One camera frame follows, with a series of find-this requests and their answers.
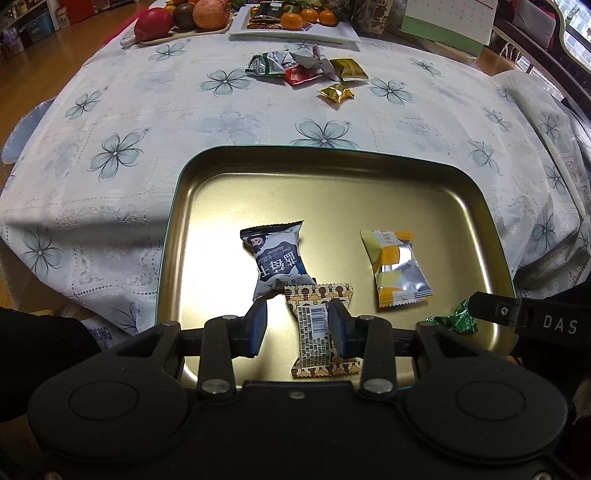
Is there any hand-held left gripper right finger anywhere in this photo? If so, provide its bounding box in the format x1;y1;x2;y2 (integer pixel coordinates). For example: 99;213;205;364
327;298;478;400

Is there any grey red cushion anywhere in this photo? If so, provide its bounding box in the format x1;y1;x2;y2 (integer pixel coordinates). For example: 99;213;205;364
512;0;557;33

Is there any pink yellow apple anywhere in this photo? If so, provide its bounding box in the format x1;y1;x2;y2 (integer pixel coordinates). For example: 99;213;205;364
192;0;232;29

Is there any green foil candy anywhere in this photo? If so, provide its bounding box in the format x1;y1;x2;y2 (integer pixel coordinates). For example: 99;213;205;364
425;299;480;334

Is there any white rectangular plate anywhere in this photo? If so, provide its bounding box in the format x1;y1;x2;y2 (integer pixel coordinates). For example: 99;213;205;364
228;4;361;43

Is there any desk calendar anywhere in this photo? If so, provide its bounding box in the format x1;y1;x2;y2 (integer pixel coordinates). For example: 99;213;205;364
399;0;499;58

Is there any brown patterned snack packet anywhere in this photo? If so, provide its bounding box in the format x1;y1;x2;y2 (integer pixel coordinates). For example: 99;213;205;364
284;282;361;379

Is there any white printed plastic bag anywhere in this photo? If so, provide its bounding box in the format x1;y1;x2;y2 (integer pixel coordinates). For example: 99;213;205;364
85;325;114;352

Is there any dark patterned canister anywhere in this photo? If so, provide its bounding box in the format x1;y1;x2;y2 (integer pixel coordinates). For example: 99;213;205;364
353;0;393;35

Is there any beige fruit tray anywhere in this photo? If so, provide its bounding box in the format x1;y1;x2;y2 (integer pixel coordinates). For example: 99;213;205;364
120;23;232;48

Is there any green white snack packet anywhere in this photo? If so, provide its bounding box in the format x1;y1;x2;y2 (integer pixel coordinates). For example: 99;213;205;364
245;51;287;78

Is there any yellow silver snack packet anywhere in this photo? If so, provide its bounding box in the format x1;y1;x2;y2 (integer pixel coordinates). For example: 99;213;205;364
360;229;435;309

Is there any red apple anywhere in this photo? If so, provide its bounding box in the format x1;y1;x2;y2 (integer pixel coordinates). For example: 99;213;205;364
134;7;174;41

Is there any red white snack packet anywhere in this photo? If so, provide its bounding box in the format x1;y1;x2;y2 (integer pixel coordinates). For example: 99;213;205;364
283;65;319;86

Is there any silver crinkled snack packet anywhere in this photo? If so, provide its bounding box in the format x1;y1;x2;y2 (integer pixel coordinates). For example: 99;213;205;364
288;44;335;79

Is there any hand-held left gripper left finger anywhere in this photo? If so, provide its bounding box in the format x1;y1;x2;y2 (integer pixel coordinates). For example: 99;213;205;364
113;296;269;400

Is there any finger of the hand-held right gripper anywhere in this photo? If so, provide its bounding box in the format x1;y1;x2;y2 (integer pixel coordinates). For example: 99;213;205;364
468;292;522;334

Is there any blue storage bin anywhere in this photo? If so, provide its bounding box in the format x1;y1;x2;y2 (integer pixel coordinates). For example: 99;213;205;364
18;11;51;38

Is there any dark round fruit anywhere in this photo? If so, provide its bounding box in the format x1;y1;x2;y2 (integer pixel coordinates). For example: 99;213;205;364
172;2;197;31

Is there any fluffy beige fabric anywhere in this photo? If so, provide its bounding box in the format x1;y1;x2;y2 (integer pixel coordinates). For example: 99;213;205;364
570;378;591;430

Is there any red storage box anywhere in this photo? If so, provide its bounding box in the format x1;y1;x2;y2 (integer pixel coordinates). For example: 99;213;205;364
55;0;93;19

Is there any gold metal tin tray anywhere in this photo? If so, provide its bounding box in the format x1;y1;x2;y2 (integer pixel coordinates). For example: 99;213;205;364
154;147;517;391

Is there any window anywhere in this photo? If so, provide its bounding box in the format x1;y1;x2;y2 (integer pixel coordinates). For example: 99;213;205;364
566;0;591;28

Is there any yellow green snack packet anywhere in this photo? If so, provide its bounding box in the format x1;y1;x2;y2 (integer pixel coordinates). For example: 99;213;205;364
329;58;370;83

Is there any dark wooden framed sofa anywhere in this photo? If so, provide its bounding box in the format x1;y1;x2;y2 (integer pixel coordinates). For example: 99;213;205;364
492;0;591;97

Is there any dark blue white snack packet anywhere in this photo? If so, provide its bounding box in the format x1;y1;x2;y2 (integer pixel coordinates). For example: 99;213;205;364
240;220;317;303

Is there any gold foil candy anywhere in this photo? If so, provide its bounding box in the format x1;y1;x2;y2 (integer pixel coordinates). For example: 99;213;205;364
317;83;355;108

